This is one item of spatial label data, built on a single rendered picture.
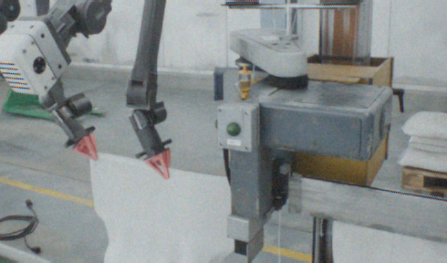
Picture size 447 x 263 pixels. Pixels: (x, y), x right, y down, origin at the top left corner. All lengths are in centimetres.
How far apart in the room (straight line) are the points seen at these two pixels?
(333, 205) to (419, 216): 18
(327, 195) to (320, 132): 26
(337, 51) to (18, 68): 89
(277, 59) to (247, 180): 27
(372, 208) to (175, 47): 616
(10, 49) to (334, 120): 63
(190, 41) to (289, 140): 609
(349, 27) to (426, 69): 478
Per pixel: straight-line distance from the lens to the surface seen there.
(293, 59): 116
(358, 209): 126
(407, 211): 124
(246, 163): 112
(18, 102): 666
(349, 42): 151
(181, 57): 723
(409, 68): 628
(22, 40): 102
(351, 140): 104
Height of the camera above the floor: 160
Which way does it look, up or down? 14 degrees down
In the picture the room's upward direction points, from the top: 3 degrees counter-clockwise
